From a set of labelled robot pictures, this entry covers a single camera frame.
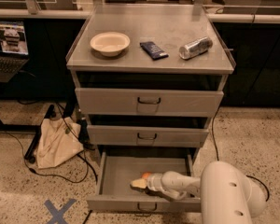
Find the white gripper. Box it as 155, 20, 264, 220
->
131, 173, 164, 192

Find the orange fruit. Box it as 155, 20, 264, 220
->
142, 172, 152, 179

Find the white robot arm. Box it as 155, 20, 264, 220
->
130, 161, 266, 224

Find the grey bottom drawer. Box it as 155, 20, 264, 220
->
87, 147, 201, 213

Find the grey drawer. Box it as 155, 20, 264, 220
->
87, 125, 208, 147
76, 88, 223, 118
87, 147, 201, 213

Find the grey middle drawer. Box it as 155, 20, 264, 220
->
87, 125, 208, 147

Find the grey top drawer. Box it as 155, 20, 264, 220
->
76, 88, 223, 118

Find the grey metal drawer cabinet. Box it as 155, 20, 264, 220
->
67, 4, 234, 152

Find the blue tape cross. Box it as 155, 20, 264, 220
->
44, 199, 77, 224

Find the beige cloth bag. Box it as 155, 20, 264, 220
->
36, 117, 83, 169

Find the black desk leg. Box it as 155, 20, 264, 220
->
24, 105, 54, 163

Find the dark blue snack bar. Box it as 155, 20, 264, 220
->
140, 41, 168, 61

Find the white paper bowl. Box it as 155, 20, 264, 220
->
90, 32, 130, 57

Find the silver drink can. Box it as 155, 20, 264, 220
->
179, 36, 213, 60

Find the open laptop computer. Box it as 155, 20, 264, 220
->
0, 20, 29, 83

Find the black floor cable left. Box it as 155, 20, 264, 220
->
0, 101, 99, 185

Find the black floor cable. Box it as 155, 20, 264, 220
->
0, 101, 99, 185
210, 107, 271, 203

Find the black floor cable right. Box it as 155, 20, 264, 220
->
210, 107, 271, 203

